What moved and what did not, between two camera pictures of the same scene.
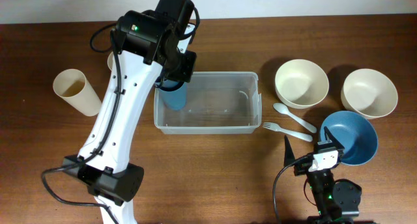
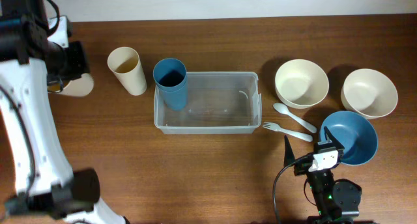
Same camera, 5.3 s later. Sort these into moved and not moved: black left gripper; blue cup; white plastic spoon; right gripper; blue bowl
Moved: black left gripper
Not moved: blue bowl; right gripper; white plastic spoon; blue cup
